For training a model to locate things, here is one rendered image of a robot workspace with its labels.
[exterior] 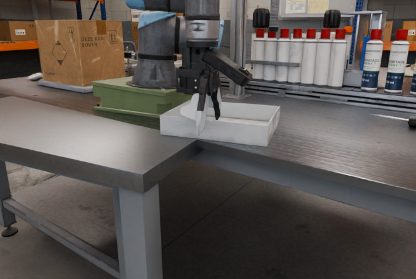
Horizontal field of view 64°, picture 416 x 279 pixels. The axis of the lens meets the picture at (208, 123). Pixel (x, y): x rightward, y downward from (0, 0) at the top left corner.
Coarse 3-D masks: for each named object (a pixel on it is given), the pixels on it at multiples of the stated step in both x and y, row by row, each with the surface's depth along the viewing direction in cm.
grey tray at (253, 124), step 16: (176, 112) 91; (208, 112) 99; (224, 112) 98; (240, 112) 96; (256, 112) 94; (272, 112) 93; (160, 128) 84; (176, 128) 82; (192, 128) 81; (208, 128) 79; (224, 128) 78; (240, 128) 76; (256, 128) 75; (272, 128) 82; (256, 144) 76
